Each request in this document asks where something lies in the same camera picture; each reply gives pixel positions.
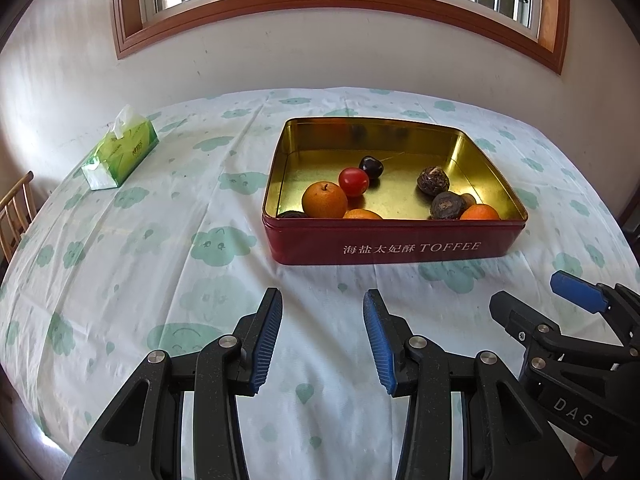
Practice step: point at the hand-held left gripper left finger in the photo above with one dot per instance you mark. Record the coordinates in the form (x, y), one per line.
(265, 345)

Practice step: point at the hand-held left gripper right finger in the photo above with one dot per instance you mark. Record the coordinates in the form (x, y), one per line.
(380, 345)

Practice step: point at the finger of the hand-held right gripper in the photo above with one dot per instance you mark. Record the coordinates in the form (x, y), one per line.
(515, 315)
(575, 290)

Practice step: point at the red and gold tin box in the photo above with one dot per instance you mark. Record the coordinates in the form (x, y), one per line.
(400, 250)

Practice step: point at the large scarred orange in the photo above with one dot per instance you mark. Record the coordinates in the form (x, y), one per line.
(479, 212)

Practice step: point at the brown longan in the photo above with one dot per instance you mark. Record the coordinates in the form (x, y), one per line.
(470, 200)

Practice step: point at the large dark water chestnut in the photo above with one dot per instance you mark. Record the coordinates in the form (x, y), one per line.
(446, 206)

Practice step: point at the smooth small mandarin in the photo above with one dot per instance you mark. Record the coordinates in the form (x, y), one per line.
(362, 214)

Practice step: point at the dark wrinkled water chestnut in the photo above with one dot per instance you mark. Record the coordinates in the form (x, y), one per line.
(292, 214)
(433, 180)

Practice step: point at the small mandarin with stem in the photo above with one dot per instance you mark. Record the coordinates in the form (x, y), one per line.
(324, 201)

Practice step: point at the small red cherry tomato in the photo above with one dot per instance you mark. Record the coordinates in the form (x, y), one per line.
(353, 181)

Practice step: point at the dark cherry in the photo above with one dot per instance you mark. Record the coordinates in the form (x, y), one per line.
(371, 166)

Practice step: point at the dark wooden chair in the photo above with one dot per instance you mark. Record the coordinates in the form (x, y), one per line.
(631, 222)

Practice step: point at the white cloud-print tablecloth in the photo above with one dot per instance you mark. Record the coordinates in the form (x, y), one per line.
(150, 285)

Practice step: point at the green tissue box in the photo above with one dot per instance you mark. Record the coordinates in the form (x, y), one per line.
(120, 155)

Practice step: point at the light wooden chair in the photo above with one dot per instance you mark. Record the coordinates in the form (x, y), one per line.
(15, 210)

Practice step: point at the wooden window frame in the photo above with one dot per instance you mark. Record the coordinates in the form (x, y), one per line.
(300, 2)

